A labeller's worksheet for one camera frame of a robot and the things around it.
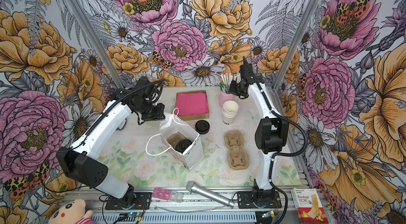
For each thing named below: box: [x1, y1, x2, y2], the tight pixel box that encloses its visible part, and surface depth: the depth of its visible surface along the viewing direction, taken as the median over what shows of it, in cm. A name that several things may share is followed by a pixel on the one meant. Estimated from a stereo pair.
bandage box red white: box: [290, 187, 329, 224], surface depth 71 cm
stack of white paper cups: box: [222, 100, 239, 126], surface depth 94 cm
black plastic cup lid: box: [175, 138, 193, 154], surface depth 79 cm
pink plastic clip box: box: [151, 188, 184, 203], surface depth 76 cm
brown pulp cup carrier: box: [224, 129, 250, 171], surface depth 87 cm
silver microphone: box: [185, 180, 235, 209], surface depth 76 cm
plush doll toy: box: [48, 198, 95, 224], surface depth 67 cm
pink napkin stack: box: [174, 92, 209, 117], surface depth 112 cm
